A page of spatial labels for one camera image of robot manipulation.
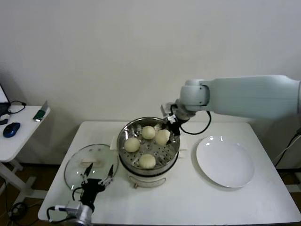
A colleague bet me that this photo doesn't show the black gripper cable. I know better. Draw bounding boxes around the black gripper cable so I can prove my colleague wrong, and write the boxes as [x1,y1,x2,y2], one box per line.
[71,187,83,201]
[170,105,212,135]

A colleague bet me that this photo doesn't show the white round plate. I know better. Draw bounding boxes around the white round plate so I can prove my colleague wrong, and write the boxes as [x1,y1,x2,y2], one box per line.
[196,136,255,188]

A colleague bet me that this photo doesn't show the black floor cables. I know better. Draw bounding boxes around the black floor cables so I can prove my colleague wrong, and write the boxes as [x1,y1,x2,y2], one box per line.
[0,178,42,221]

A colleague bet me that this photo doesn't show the blue computer mouse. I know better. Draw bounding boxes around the blue computer mouse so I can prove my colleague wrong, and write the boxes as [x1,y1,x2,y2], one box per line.
[2,122,21,138]

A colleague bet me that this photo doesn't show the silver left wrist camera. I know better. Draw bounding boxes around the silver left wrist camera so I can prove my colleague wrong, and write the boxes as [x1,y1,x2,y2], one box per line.
[64,201,83,217]

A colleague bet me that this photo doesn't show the white steamed baozi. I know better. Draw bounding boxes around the white steamed baozi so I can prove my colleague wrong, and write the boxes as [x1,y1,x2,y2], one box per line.
[141,126,156,140]
[138,154,157,170]
[155,129,171,145]
[124,137,140,153]

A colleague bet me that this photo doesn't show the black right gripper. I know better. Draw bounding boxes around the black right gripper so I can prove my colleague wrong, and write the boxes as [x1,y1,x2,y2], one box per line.
[161,113,183,145]

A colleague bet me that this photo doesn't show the black looped desk cable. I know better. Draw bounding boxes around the black looped desk cable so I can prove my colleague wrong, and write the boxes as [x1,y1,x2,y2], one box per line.
[7,100,27,115]

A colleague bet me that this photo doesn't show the open laptop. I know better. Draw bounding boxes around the open laptop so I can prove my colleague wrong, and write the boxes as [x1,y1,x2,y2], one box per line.
[0,83,11,116]

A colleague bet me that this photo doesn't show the white side table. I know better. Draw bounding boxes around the white side table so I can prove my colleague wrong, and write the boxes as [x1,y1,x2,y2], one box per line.
[0,105,51,201]

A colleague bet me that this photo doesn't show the black cable white connector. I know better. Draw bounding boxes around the black cable white connector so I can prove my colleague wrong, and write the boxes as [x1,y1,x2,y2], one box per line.
[46,205,69,223]

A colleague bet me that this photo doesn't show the white power cable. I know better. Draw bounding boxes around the white power cable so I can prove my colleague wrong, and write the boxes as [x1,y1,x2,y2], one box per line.
[272,135,298,167]

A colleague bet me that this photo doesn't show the perforated steel steamer basket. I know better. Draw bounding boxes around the perforated steel steamer basket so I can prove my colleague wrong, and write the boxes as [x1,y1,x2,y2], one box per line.
[110,117,188,176]

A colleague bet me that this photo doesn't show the white electric cooker base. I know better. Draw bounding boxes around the white electric cooker base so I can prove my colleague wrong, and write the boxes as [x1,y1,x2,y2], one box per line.
[114,150,186,189]

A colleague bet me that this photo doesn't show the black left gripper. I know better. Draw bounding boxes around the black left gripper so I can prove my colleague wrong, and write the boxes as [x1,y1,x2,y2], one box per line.
[80,163,114,205]

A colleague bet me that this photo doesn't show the glass lid white handle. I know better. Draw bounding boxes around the glass lid white handle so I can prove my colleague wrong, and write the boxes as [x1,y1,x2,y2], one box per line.
[63,144,119,192]

